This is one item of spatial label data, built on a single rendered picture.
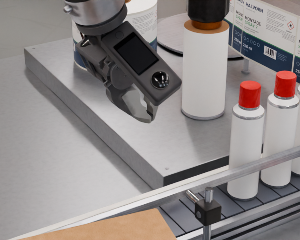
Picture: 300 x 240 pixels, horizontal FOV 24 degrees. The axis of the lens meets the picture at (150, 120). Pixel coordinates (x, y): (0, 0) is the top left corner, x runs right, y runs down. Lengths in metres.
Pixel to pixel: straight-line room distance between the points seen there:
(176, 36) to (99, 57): 0.84
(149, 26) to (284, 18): 0.31
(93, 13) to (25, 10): 3.73
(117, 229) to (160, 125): 0.68
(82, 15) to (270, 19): 0.70
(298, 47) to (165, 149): 0.36
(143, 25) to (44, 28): 2.74
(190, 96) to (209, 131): 0.08
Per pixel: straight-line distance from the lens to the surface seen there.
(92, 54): 0.96
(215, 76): 1.37
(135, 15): 1.55
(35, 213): 1.24
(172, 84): 0.89
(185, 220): 1.13
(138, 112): 1.00
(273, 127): 1.16
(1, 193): 1.30
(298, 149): 1.17
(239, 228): 1.15
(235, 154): 1.13
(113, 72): 0.93
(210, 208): 1.00
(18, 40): 4.13
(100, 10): 0.88
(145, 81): 0.89
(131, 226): 0.72
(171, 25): 1.84
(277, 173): 1.20
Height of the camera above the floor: 1.56
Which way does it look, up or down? 29 degrees down
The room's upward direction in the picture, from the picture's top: straight up
